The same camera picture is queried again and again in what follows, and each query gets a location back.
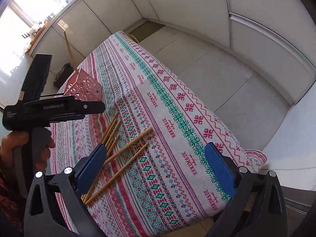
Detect wooden chopstick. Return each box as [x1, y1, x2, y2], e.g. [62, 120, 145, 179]
[63, 31, 78, 73]
[104, 120, 121, 149]
[107, 135, 119, 157]
[99, 112, 118, 144]
[84, 142, 149, 205]
[103, 127, 153, 166]

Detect white kitchen cabinets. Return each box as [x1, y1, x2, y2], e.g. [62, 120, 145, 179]
[30, 0, 315, 104]

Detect person's left hand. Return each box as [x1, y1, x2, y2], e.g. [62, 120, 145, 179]
[0, 131, 56, 173]

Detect dark trash bin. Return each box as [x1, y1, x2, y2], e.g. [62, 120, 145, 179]
[54, 63, 74, 88]

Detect pink perforated utensil basket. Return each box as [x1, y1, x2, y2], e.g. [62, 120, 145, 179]
[64, 68, 102, 101]

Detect patterned red green tablecloth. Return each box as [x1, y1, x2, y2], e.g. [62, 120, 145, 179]
[50, 31, 267, 236]

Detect brown floor mat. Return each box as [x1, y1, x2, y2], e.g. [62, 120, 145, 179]
[127, 21, 165, 43]

